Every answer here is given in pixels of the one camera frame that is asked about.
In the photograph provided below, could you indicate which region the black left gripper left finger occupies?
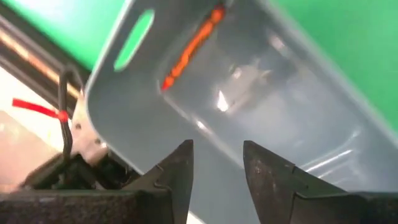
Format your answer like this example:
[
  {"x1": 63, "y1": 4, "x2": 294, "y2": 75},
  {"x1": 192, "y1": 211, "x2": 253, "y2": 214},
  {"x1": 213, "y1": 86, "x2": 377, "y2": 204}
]
[{"x1": 123, "y1": 139, "x2": 194, "y2": 224}]

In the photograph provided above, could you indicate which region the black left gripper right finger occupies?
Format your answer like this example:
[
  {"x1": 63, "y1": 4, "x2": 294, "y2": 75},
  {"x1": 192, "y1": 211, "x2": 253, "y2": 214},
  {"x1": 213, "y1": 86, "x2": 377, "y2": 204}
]
[{"x1": 243, "y1": 140, "x2": 346, "y2": 224}]

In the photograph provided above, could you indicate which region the orange crayon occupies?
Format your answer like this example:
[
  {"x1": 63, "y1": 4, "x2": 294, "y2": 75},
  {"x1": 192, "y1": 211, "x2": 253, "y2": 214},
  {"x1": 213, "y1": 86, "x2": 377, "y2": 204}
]
[{"x1": 160, "y1": 4, "x2": 227, "y2": 91}]

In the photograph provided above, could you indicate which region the low grey-blue plastic bin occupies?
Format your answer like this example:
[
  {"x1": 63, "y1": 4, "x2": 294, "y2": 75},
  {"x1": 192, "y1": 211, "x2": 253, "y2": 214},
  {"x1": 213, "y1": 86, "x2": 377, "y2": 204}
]
[{"x1": 84, "y1": 0, "x2": 398, "y2": 224}]

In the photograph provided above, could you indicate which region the red zip tie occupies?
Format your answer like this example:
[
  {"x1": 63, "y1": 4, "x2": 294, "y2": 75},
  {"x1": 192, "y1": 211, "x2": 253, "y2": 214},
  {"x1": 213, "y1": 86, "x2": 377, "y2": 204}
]
[{"x1": 11, "y1": 98, "x2": 69, "y2": 123}]

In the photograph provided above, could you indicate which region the silver mounting bracket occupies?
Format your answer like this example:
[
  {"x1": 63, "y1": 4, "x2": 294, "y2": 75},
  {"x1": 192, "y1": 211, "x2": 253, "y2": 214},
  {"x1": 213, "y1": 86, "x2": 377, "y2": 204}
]
[{"x1": 70, "y1": 91, "x2": 109, "y2": 166}]

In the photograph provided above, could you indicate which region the black cable red tie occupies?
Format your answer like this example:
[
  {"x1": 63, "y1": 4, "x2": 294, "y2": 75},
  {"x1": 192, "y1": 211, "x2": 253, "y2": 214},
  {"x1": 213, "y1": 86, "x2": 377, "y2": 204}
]
[{"x1": 57, "y1": 66, "x2": 82, "y2": 161}]

